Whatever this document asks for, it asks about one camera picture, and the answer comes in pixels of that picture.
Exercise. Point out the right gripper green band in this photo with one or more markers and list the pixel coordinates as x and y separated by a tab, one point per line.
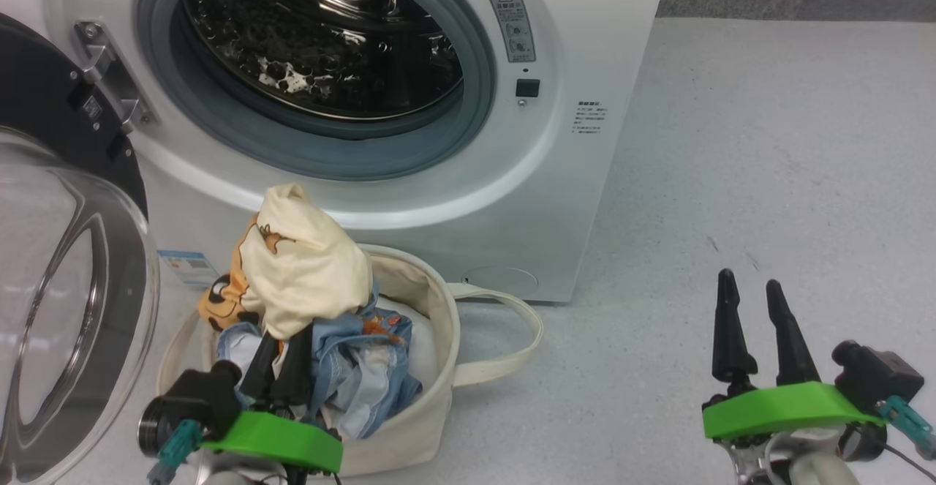
782	408

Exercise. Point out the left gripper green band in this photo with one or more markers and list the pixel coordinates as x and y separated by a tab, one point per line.
278	441

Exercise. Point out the blue denim patterned garment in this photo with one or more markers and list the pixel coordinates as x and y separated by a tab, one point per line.
358	375

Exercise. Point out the cream garment with orange print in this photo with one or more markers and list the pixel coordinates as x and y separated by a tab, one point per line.
307	265

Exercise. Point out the round black glass washer door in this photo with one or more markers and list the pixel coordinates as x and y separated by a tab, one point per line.
66	324

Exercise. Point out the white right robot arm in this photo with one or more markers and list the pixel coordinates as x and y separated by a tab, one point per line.
812	474

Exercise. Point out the white front-load washing machine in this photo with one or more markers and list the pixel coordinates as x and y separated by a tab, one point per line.
570	200

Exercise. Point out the metal door hinge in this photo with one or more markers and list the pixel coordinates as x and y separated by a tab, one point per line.
110	72

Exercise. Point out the white pillow in basket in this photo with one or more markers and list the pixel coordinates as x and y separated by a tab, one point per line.
406	328

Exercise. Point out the blue energy label sticker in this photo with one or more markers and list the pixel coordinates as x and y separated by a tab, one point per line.
186	269

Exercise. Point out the cream fabric laundry basket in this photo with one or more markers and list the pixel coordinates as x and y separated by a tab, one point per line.
431	397

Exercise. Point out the round filter cover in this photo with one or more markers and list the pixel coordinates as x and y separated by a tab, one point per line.
501	280

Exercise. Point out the grey warning sticker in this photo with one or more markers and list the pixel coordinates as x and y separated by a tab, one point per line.
512	25

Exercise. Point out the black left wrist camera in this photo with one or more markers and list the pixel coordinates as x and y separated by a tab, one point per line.
194	401

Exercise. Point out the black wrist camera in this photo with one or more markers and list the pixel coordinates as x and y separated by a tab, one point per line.
877	375
194	401

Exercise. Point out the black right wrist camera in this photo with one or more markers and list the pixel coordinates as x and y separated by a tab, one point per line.
877	375

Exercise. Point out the teal left camera connector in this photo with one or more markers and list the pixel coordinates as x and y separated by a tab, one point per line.
175	448

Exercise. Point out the teal camera connector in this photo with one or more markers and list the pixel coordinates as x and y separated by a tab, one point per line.
907	423
175	448

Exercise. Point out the teal right camera connector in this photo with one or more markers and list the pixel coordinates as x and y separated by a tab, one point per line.
907	423

